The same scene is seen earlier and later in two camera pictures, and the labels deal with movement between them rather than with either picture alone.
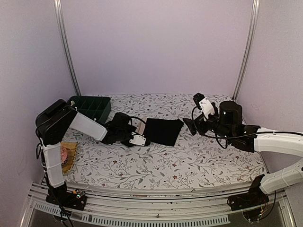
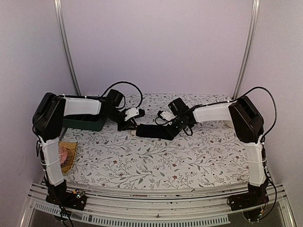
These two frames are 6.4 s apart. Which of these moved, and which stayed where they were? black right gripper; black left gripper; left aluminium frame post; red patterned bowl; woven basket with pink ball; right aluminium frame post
Moved: black left gripper; black right gripper
Stayed: woven basket with pink ball; red patterned bowl; right aluminium frame post; left aluminium frame post
